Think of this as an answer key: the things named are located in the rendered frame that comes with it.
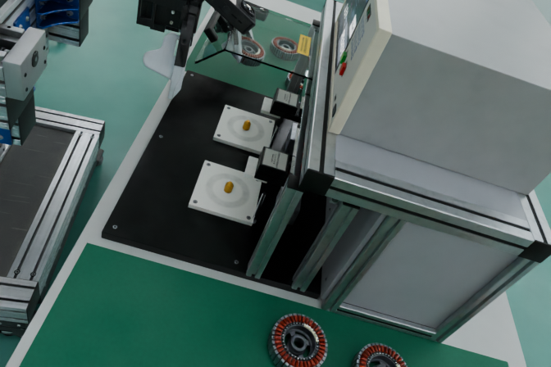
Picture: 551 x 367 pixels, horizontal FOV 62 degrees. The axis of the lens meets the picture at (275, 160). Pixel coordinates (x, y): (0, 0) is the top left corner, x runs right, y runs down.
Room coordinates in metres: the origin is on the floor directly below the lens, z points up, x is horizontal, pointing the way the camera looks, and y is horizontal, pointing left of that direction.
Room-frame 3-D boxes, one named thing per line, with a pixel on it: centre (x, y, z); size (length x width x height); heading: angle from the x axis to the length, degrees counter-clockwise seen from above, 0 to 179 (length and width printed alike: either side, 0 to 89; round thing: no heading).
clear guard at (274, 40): (0.99, 0.10, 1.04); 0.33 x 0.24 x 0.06; 98
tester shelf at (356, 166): (0.90, -0.22, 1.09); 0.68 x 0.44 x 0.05; 8
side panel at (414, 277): (0.59, -0.35, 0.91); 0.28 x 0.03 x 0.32; 98
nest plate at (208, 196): (0.74, 0.08, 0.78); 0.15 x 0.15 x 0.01; 8
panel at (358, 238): (0.90, -0.16, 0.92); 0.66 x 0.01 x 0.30; 8
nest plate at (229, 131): (0.98, 0.11, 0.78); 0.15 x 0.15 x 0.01; 8
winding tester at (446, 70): (0.89, -0.23, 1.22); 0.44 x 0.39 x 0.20; 8
